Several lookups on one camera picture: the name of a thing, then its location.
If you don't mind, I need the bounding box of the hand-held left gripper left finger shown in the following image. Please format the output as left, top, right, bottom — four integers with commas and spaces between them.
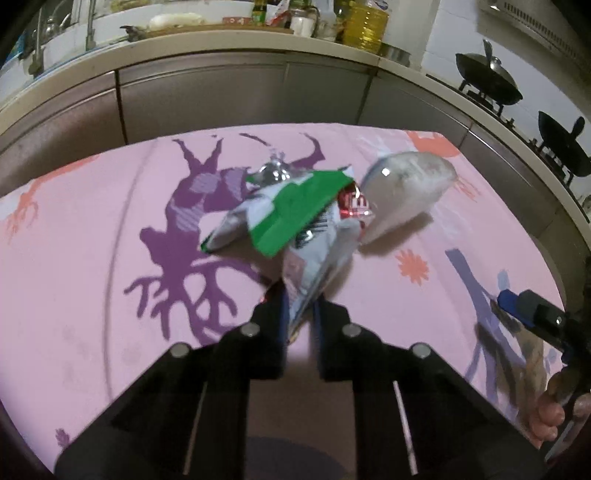
54, 279, 296, 480

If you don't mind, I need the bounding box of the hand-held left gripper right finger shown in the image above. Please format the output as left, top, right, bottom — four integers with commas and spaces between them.
313, 298, 549, 480

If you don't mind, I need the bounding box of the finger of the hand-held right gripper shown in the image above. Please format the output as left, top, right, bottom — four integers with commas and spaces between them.
497, 289, 591, 367

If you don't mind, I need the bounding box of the translucent plastic wrapper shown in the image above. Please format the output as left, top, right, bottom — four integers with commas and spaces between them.
475, 318, 561, 430

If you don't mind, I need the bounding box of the green white snack bag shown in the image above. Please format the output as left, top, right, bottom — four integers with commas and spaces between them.
199, 157, 375, 344

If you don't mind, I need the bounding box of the clear plastic bag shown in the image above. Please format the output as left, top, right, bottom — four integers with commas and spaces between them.
358, 151, 459, 245

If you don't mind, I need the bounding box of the person's right hand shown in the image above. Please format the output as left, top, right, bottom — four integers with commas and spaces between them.
529, 369, 580, 448

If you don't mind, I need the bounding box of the black wok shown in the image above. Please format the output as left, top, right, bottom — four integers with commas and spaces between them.
538, 111, 591, 179

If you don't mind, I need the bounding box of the pink printed tablecloth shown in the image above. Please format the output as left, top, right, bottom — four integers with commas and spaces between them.
0, 122, 571, 476

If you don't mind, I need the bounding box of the black gas stove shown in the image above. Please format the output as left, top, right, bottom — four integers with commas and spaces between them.
425, 71, 591, 208

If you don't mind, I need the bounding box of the grey kitchen counter cabinet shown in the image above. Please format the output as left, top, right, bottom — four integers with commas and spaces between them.
0, 32, 591, 278

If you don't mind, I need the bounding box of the wok with steel lid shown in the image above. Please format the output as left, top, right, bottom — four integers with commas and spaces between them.
455, 39, 524, 105

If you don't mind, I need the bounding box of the steel range hood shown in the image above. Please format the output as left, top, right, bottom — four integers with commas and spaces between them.
478, 0, 591, 64

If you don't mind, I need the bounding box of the steel bowl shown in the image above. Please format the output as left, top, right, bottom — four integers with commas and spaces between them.
381, 44, 412, 66

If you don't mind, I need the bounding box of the white jar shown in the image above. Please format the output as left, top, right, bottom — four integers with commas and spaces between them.
291, 8, 318, 38

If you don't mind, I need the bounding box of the flat wooden cutting board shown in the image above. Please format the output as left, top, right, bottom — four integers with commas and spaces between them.
122, 22, 296, 40

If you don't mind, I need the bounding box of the white plastic jug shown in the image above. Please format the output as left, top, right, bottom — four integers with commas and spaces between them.
317, 0, 345, 41

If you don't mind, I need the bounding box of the yellow cooking oil bottle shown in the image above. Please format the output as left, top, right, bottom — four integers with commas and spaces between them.
344, 0, 390, 54

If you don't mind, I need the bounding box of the row of sauce bottles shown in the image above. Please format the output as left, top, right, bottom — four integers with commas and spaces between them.
252, 0, 291, 25

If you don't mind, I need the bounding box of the white radish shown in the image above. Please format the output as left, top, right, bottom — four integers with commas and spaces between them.
148, 13, 206, 29

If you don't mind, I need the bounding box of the dark purple vegetable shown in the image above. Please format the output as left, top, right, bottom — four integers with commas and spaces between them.
119, 25, 151, 43

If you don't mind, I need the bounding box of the square steel faucet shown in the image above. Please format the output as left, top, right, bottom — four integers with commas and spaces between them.
27, 14, 48, 78

